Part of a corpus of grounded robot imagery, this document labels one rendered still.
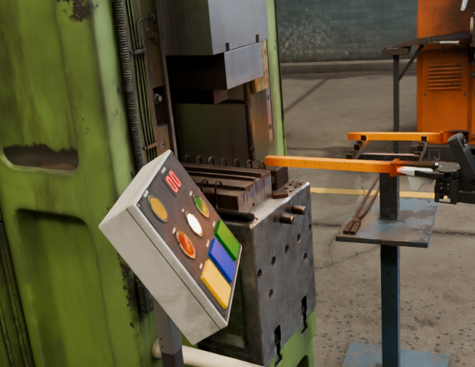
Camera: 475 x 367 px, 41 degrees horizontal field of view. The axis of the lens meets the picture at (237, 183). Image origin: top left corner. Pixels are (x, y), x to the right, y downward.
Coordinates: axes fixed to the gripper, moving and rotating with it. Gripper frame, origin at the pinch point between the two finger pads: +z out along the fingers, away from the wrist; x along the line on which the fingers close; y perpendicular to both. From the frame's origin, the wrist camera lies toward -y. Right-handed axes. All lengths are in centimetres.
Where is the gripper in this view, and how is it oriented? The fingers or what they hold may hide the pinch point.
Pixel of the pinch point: (403, 166)
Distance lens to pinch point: 164.1
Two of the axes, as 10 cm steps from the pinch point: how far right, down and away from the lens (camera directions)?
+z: -8.6, -1.1, 5.0
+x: 5.0, -3.3, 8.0
